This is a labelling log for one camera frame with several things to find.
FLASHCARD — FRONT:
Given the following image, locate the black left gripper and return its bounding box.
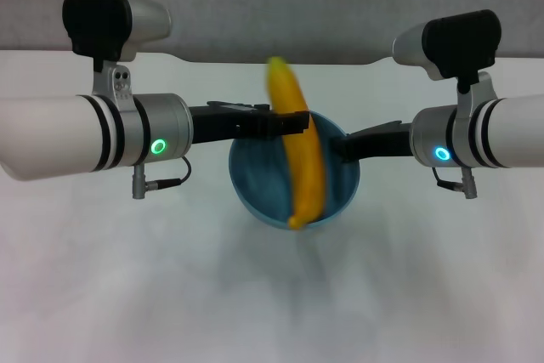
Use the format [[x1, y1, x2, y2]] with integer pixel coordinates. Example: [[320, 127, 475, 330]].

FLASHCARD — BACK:
[[188, 100, 310, 144]]

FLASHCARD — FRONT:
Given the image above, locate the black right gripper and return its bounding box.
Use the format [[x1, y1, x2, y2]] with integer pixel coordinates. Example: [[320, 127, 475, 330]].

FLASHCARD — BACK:
[[331, 119, 414, 165]]

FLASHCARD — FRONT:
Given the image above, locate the yellow banana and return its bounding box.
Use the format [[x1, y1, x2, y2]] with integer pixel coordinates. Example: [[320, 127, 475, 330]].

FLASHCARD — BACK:
[[265, 55, 326, 232]]

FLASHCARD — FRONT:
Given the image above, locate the blue bowl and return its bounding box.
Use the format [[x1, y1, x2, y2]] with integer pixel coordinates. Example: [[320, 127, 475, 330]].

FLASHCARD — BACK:
[[227, 110, 362, 229]]

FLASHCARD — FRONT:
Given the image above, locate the left arm connector cable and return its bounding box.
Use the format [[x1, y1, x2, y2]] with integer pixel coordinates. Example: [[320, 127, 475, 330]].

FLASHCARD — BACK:
[[132, 156, 193, 201]]

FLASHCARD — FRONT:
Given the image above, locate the arm connector cable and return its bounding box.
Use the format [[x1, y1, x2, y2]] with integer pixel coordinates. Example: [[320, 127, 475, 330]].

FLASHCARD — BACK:
[[432, 165, 479, 200], [132, 156, 193, 201]]

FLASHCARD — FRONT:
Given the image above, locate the right arm connector cable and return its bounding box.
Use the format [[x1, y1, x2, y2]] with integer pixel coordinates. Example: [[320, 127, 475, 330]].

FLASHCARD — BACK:
[[432, 165, 479, 200]]

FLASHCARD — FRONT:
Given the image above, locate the silver right camera bracket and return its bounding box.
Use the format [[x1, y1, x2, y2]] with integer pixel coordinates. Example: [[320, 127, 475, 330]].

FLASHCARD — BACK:
[[456, 71, 499, 119]]

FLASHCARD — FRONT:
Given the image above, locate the silver camera bracket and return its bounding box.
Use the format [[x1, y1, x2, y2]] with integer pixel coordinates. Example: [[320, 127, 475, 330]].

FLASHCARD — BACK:
[[90, 60, 138, 112], [456, 71, 499, 119]]

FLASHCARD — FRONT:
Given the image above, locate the silver left camera bracket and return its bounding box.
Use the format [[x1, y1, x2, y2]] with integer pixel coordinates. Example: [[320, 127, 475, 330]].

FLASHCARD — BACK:
[[90, 60, 138, 112]]

